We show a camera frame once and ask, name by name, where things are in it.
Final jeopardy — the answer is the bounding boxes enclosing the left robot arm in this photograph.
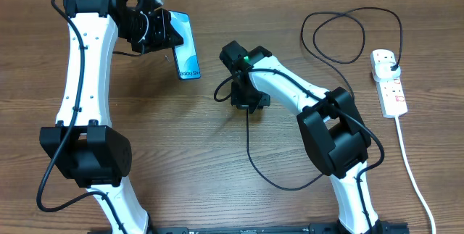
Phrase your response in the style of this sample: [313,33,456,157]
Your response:
[39,0,201,233]

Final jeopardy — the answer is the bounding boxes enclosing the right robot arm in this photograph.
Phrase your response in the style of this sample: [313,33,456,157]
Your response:
[220,41,379,233]

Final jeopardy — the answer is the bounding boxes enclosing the blue Samsung Galaxy smartphone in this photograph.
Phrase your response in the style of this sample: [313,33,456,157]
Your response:
[170,11,201,80]

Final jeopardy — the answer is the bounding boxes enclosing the white charger plug adapter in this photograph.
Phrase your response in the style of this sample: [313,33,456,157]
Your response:
[373,63,401,83]

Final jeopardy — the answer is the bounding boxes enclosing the white power strip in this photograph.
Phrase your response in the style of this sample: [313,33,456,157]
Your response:
[370,49,407,118]

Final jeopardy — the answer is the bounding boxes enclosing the white power strip cord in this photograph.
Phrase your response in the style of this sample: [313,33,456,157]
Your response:
[394,115,437,234]

